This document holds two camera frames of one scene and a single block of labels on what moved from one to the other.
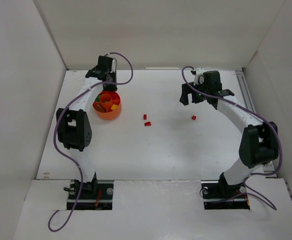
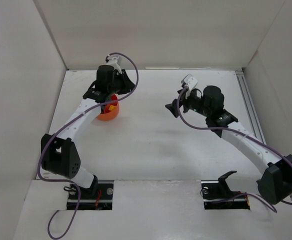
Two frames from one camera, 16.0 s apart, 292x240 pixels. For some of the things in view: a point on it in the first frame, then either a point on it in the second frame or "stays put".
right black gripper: (186, 90) → (184, 100)
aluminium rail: (248, 103) stays put
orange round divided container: (109, 107) stays put
